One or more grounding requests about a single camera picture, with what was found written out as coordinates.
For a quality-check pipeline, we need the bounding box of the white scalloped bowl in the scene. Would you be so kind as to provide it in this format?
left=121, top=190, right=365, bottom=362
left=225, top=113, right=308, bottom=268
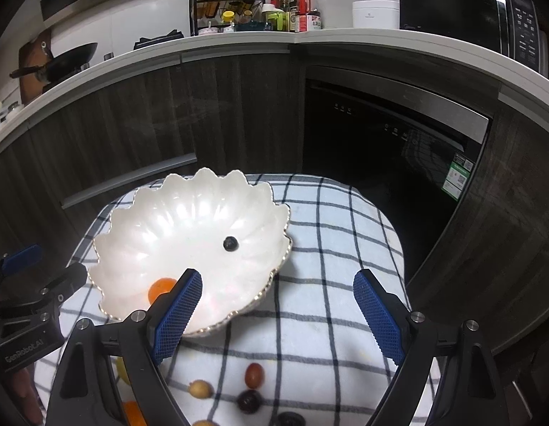
left=87, top=167, right=294, bottom=337

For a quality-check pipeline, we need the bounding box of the dark red grape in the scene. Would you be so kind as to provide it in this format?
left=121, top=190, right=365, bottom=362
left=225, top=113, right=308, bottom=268
left=237, top=389, right=263, bottom=414

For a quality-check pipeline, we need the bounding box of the blue checkered white cloth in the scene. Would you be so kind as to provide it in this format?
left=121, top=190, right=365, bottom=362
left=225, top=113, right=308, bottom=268
left=32, top=173, right=439, bottom=426

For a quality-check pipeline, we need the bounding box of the wooden cutting board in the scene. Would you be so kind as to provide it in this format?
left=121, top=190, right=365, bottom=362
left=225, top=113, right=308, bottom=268
left=19, top=27, right=53, bottom=103

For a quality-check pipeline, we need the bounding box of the white rice cooker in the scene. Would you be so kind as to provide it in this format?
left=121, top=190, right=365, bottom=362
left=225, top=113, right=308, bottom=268
left=352, top=0, right=400, bottom=30

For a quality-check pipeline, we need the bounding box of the black built-in dishwasher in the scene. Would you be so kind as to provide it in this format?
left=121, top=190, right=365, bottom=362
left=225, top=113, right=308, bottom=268
left=301, top=64, right=495, bottom=285

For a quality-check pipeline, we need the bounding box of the oval red cherry tomato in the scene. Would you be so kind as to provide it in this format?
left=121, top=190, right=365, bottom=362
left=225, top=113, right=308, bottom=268
left=245, top=362, right=265, bottom=389

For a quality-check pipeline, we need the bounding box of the black wire spice rack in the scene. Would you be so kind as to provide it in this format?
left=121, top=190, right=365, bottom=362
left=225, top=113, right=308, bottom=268
left=189, top=0, right=264, bottom=36

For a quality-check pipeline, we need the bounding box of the green label sticker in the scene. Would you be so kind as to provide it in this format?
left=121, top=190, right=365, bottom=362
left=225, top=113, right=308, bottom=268
left=442, top=151, right=474, bottom=197

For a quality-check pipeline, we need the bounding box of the black stove grate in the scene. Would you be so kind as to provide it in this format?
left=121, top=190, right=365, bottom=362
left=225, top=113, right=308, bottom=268
left=132, top=30, right=186, bottom=51

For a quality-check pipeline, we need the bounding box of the mandarin orange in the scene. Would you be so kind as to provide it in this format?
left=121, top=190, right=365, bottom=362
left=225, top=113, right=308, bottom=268
left=122, top=400, right=147, bottom=426
left=148, top=277, right=178, bottom=308

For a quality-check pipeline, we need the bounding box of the yellow-green round fruit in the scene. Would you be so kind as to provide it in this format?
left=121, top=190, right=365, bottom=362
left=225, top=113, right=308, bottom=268
left=115, top=355, right=132, bottom=386

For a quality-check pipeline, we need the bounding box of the black wok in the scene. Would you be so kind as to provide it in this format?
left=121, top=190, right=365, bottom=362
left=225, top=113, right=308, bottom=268
left=9, top=42, right=99, bottom=86

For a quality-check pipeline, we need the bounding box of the person's left hand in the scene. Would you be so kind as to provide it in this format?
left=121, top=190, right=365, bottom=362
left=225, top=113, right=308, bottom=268
left=10, top=366, right=48, bottom=426

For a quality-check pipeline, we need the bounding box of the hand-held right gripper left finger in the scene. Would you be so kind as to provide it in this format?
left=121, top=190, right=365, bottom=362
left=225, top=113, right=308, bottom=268
left=44, top=268, right=203, bottom=426

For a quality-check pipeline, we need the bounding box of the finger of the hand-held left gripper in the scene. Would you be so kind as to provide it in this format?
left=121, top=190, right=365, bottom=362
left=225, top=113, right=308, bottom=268
left=0, top=263, right=88, bottom=351
left=0, top=244, right=43, bottom=296

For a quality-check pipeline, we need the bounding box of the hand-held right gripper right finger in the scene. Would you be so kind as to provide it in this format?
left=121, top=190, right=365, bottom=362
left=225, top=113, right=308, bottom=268
left=353, top=269, right=506, bottom=426

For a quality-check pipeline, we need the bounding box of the dark wood cabinet panel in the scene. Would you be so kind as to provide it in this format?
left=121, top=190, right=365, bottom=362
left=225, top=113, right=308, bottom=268
left=405, top=102, right=549, bottom=360

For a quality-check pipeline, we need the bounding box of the black microwave oven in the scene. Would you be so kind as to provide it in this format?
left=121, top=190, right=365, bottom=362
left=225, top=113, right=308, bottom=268
left=398, top=0, right=548, bottom=76

